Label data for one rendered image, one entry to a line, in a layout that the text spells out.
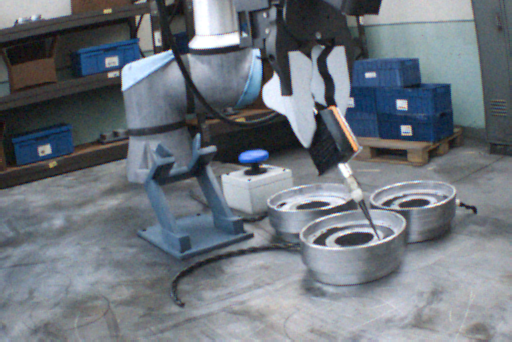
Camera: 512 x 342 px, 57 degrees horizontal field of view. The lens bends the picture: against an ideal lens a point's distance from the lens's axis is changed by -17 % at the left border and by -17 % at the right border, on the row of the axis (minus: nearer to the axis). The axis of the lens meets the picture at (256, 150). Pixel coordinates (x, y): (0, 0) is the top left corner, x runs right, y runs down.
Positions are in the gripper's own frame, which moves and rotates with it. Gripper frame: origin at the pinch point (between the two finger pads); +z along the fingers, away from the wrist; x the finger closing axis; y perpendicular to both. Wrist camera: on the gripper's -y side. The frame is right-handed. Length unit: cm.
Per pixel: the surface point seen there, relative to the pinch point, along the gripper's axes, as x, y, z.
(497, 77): -332, 162, 31
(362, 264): 3.3, -7.6, 10.8
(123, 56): -112, 350, -14
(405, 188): -13.7, 1.9, 9.8
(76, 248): 20.3, 26.9, 13.3
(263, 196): -5.5, 20.2, 11.3
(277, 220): 0.6, 8.7, 10.5
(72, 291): 25.0, 12.9, 13.2
